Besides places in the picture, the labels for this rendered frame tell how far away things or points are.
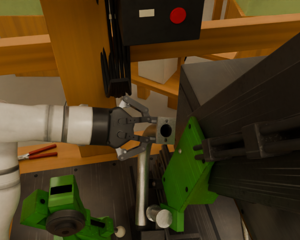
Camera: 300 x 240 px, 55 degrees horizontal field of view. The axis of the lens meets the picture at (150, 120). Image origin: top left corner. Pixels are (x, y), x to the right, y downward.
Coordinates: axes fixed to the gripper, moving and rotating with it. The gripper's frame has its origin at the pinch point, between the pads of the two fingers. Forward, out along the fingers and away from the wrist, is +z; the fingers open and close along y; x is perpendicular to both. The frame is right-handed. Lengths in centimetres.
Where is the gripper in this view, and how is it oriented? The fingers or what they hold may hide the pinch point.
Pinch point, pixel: (157, 130)
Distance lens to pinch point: 60.6
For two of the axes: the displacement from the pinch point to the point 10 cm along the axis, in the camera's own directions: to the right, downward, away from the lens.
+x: -3.0, 0.0, 9.5
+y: 0.7, -10.0, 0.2
